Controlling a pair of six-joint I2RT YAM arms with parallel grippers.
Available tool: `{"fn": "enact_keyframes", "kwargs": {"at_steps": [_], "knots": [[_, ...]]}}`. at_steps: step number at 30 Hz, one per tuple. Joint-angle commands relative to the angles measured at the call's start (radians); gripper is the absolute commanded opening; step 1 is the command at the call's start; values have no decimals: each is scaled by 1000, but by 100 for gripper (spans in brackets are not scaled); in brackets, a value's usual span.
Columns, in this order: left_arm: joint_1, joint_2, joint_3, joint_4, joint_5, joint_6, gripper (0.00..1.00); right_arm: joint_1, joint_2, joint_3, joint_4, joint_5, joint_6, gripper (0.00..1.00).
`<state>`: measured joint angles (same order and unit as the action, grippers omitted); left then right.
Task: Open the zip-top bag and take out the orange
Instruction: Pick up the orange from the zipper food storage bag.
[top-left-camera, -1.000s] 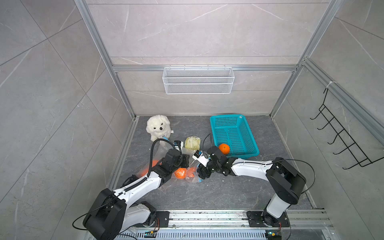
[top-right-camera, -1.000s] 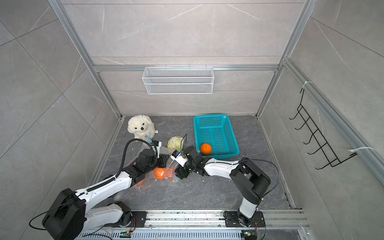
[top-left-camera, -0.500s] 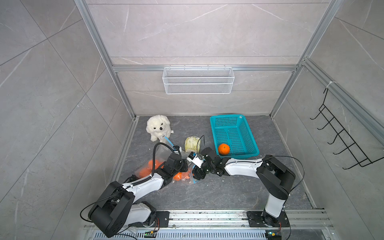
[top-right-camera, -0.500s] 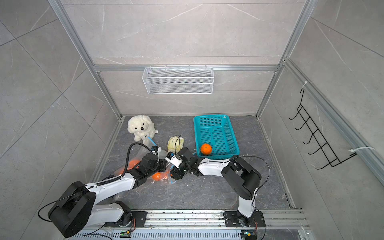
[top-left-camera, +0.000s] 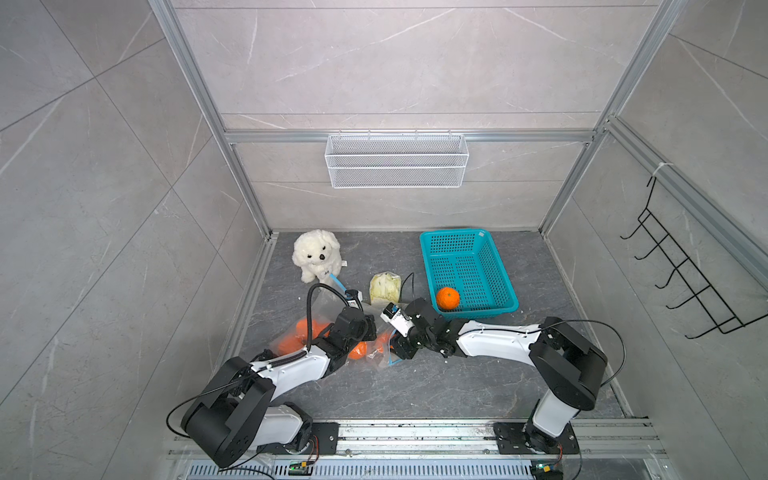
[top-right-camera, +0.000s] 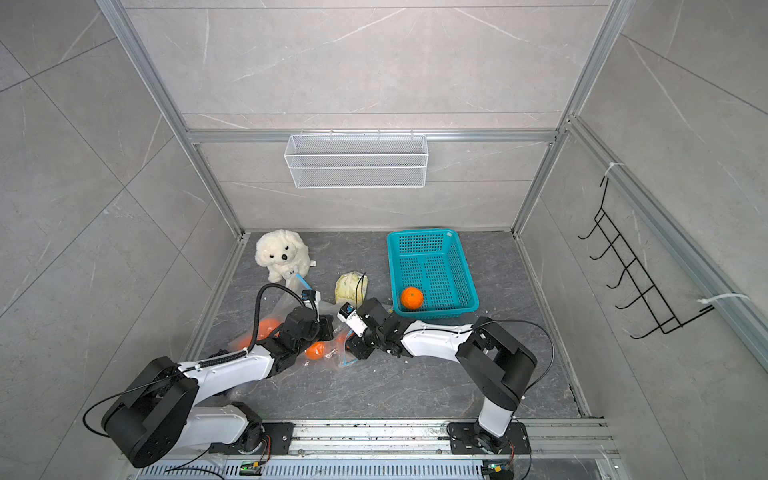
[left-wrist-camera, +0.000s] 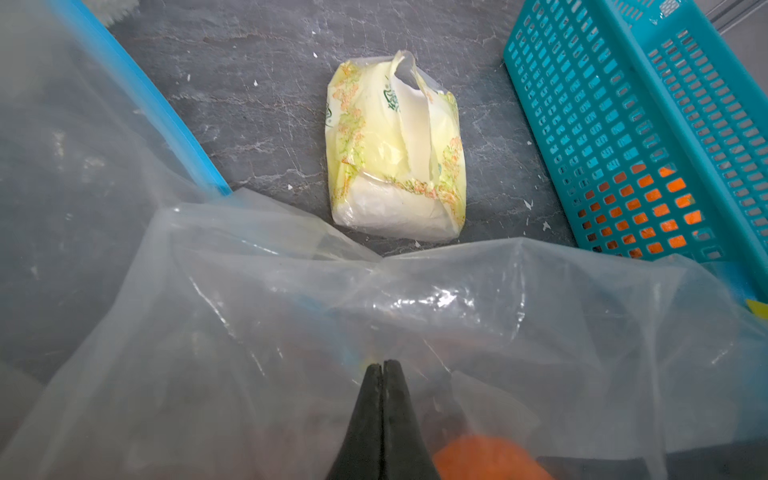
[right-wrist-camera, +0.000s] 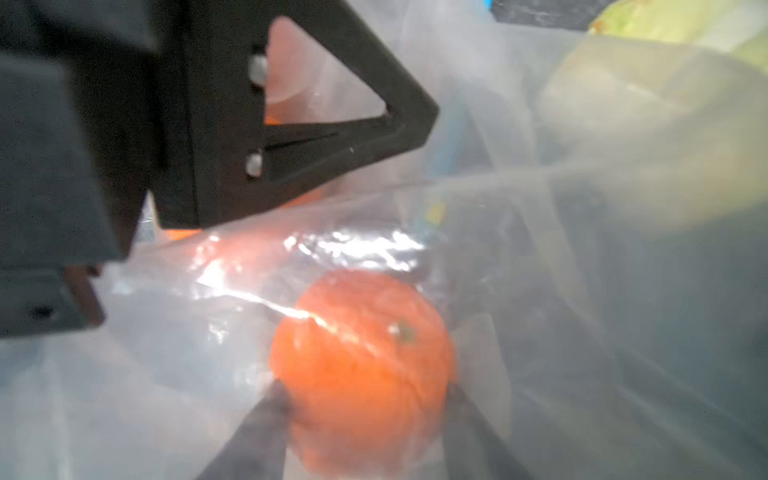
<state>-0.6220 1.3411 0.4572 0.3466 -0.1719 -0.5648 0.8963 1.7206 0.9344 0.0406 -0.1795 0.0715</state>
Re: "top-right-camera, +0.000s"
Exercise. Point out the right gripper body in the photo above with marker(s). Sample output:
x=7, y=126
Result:
x=366, y=344

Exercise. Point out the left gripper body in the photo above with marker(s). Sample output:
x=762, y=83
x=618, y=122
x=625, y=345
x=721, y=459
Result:
x=319, y=332

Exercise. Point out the orange three bag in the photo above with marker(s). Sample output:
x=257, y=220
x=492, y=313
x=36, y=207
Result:
x=412, y=299

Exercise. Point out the orange one bag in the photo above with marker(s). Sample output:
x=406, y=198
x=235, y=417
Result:
x=317, y=351

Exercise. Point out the clear zip bag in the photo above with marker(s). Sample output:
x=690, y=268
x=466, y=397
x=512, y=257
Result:
x=336, y=353
x=255, y=353

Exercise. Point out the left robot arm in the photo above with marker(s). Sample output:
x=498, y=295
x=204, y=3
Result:
x=162, y=410

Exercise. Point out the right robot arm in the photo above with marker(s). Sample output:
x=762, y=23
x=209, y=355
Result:
x=500, y=366

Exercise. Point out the orange in left bag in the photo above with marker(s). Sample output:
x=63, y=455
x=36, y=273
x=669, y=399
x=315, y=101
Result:
x=266, y=327

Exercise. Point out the yellow tissue packet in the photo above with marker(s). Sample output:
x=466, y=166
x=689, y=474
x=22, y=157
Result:
x=351, y=288

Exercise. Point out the white plush dog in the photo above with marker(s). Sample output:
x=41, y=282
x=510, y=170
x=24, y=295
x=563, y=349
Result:
x=284, y=254

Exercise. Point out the teal plastic basket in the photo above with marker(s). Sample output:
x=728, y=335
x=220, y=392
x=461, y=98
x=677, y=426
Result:
x=433, y=262

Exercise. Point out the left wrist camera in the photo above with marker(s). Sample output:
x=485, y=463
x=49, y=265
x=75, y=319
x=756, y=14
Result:
x=310, y=298

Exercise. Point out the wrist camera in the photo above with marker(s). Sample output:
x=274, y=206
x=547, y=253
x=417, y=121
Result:
x=349, y=316
x=310, y=298

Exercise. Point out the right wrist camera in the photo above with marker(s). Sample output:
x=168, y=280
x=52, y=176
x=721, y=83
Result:
x=349, y=316

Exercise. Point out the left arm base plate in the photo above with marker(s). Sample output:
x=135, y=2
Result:
x=271, y=438

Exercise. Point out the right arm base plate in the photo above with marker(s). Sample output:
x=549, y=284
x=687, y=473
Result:
x=468, y=438

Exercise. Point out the white wire wall basket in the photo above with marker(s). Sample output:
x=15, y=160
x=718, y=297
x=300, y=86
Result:
x=350, y=161

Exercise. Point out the aluminium rail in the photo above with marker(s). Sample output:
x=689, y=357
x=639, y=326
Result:
x=435, y=438

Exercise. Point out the black wire hook rack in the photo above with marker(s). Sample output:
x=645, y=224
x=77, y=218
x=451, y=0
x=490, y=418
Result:
x=633, y=272

